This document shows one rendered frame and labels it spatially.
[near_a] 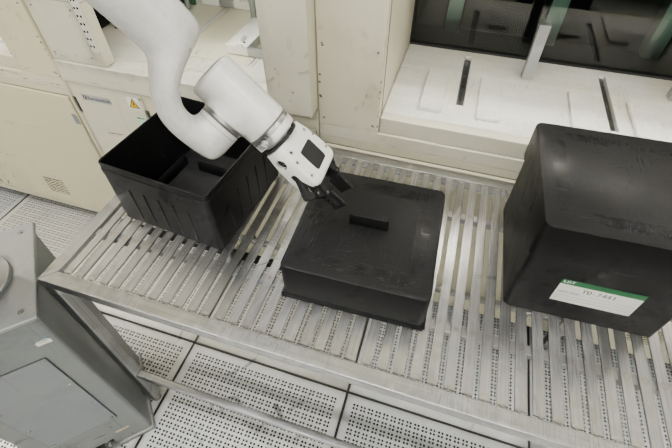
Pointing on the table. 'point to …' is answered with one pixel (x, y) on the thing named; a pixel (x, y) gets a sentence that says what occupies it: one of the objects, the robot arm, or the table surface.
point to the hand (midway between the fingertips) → (337, 191)
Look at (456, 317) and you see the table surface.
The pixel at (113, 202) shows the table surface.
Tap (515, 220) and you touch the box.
